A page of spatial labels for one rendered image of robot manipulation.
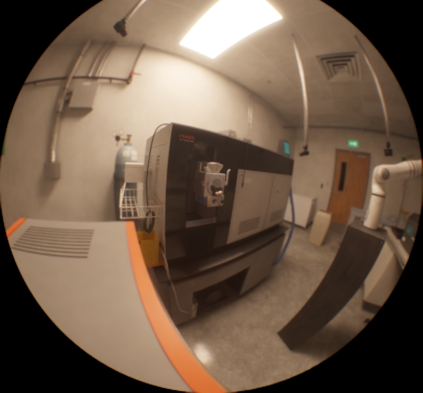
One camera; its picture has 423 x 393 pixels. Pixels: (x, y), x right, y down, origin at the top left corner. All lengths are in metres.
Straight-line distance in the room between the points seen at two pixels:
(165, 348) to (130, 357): 0.04
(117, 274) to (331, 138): 4.39
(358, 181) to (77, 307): 4.29
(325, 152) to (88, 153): 4.77
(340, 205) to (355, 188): 0.61
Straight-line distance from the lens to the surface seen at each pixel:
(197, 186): 0.60
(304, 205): 3.66
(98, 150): 1.71
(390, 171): 0.88
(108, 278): 0.23
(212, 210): 0.63
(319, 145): 4.34
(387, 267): 1.87
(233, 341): 1.39
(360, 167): 4.21
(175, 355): 0.16
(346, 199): 4.18
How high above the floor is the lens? 1.29
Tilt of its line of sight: 8 degrees down
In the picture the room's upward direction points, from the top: 7 degrees clockwise
